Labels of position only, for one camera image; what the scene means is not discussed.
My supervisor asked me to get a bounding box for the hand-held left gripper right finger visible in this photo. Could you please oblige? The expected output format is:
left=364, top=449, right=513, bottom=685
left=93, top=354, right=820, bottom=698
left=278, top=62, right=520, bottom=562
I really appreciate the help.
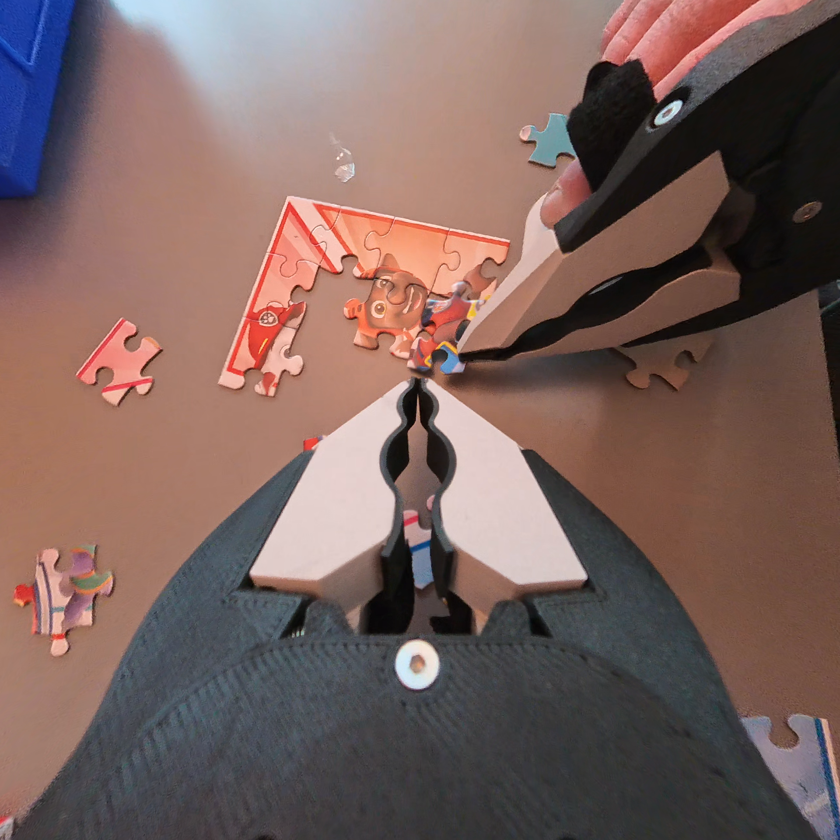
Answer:
left=420, top=381, right=589, bottom=635

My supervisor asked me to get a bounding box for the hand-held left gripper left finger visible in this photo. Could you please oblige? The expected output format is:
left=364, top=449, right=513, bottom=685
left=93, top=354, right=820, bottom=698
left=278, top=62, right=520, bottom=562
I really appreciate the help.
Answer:
left=251, top=379, right=421, bottom=635

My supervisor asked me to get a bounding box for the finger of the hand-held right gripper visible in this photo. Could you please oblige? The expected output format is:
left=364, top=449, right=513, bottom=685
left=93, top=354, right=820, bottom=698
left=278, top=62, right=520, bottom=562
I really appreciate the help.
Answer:
left=458, top=153, right=734, bottom=357
left=461, top=247, right=744, bottom=365

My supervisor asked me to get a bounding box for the brown cardboard puzzle piece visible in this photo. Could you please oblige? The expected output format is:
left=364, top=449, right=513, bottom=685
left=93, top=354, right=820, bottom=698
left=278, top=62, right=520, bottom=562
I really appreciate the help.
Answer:
left=609, top=331, right=716, bottom=392

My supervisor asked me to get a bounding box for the blue white red-striped puzzle piece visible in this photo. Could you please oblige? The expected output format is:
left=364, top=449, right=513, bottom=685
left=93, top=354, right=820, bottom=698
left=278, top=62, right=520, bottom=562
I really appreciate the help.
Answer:
left=402, top=508, right=438, bottom=589

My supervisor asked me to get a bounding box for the red uniform puzzle piece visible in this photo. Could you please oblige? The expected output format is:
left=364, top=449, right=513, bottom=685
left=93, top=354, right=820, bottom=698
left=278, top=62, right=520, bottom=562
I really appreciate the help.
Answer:
left=407, top=280, right=494, bottom=377

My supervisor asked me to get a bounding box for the red fire dog puzzle section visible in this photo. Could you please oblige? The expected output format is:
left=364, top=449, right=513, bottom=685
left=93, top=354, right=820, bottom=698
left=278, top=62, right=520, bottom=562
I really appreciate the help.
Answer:
left=218, top=196, right=512, bottom=399

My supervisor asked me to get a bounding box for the grey desk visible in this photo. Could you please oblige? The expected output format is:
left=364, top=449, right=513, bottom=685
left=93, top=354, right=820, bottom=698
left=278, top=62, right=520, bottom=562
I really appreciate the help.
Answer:
left=0, top=0, right=840, bottom=824

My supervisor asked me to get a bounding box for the teal puzzle piece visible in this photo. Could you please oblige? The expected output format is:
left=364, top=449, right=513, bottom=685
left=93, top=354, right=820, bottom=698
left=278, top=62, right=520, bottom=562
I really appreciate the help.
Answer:
left=518, top=112, right=580, bottom=169

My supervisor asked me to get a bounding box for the pink striped puzzle piece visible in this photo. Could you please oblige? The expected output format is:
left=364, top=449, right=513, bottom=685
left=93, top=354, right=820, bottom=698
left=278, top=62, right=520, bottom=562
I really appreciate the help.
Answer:
left=75, top=318, right=164, bottom=408

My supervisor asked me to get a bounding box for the rainbow puzzle piece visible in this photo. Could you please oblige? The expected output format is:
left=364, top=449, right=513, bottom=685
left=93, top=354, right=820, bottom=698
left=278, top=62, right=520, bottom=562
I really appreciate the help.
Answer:
left=12, top=542, right=114, bottom=658

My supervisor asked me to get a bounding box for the clear plastic scrap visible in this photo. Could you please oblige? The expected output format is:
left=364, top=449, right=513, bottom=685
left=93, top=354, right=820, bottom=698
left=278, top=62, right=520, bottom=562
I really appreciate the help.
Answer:
left=327, top=130, right=360, bottom=185

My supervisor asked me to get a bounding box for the blue sky puzzle section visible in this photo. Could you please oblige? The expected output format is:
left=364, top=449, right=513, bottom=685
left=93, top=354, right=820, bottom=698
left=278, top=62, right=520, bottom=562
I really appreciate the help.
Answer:
left=740, top=713, right=840, bottom=840

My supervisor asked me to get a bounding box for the blue plastic bin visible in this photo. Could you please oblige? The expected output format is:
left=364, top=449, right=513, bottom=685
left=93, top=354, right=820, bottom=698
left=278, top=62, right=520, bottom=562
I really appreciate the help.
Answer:
left=0, top=0, right=77, bottom=199

